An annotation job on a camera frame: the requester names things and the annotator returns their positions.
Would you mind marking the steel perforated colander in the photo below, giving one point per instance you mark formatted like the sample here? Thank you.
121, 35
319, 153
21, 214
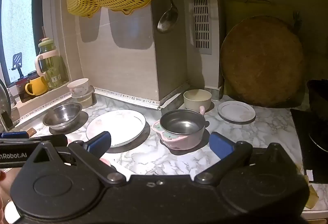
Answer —
3, 97

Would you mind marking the black stove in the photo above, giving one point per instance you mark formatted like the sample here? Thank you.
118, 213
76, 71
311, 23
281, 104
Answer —
305, 152

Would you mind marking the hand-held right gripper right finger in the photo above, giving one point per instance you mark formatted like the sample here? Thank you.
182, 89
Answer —
220, 144

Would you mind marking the large white plate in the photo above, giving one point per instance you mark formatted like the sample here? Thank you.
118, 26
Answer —
115, 126

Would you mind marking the round wooden cutting board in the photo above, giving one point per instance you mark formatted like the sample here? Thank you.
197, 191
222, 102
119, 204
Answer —
261, 62

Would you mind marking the small brown block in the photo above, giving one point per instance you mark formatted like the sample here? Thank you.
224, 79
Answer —
32, 132

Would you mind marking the small white plate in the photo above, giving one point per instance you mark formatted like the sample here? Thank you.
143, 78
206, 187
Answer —
236, 111

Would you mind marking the cream bowl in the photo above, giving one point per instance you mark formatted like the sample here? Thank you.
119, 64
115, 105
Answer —
197, 103

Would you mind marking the dark jar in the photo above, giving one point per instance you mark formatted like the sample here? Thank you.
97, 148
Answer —
22, 90

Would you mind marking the plain steel bowl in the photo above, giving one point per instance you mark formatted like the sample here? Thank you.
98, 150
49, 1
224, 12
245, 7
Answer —
62, 115

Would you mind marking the music note edge tape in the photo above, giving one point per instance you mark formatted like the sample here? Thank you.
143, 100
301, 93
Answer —
128, 97

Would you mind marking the pink steel-lined bowl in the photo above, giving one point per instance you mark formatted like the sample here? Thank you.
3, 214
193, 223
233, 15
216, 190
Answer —
182, 124

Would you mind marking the clear plastic container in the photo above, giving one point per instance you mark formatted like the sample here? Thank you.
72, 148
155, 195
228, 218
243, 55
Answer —
85, 102

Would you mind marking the yellow mug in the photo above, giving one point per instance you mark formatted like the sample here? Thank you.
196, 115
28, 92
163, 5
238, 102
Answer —
38, 85

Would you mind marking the black slotted spatula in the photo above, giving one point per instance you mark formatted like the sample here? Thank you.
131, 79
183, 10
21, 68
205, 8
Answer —
17, 61

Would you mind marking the black pot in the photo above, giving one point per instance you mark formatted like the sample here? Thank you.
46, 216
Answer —
319, 98

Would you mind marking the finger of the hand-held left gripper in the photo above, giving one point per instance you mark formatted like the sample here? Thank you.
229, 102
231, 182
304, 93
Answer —
12, 135
59, 140

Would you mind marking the white vent grille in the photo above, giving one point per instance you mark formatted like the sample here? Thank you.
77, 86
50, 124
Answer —
201, 18

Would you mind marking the green glass jug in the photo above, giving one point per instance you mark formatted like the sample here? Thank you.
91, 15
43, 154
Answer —
52, 70

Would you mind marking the small clear jar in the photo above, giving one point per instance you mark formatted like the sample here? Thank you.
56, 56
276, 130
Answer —
10, 98

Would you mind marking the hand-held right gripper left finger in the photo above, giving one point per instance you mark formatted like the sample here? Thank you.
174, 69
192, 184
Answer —
98, 143

